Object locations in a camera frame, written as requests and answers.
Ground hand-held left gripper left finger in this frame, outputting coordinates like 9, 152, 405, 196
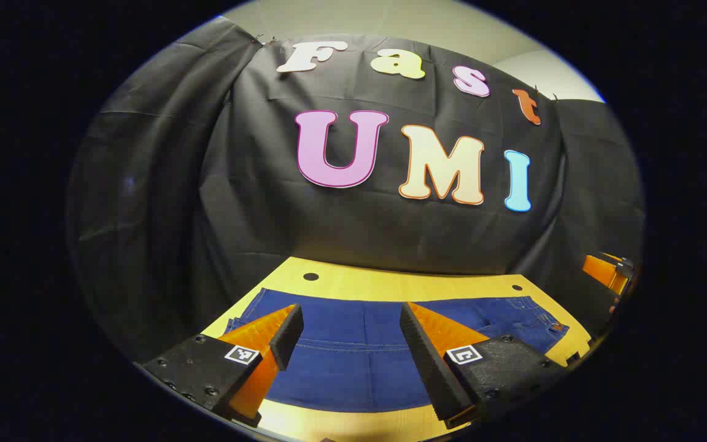
139, 303, 305, 428

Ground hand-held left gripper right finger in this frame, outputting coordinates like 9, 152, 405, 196
399, 302, 566, 429

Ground blue jeans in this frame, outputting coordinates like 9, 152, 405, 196
225, 287, 570, 413

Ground black backdrop cloth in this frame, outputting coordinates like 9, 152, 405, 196
66, 15, 646, 363

